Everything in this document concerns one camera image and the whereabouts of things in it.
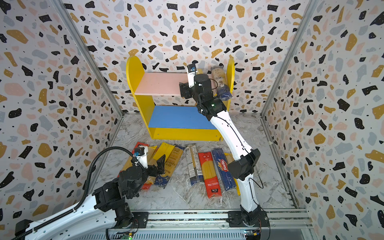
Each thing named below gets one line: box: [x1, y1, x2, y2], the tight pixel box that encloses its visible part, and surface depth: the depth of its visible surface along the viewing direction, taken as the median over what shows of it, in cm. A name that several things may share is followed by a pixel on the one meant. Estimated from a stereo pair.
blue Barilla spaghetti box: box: [211, 148, 236, 191], surface depth 90 cm
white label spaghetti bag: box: [185, 144, 205, 186], surface depth 92 cm
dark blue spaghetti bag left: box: [154, 144, 186, 189], surface depth 96 cm
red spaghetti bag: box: [198, 151, 222, 199], surface depth 89 cm
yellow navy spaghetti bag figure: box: [211, 65, 234, 101], surface depth 74 cm
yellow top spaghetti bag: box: [153, 142, 183, 177], surface depth 98 cm
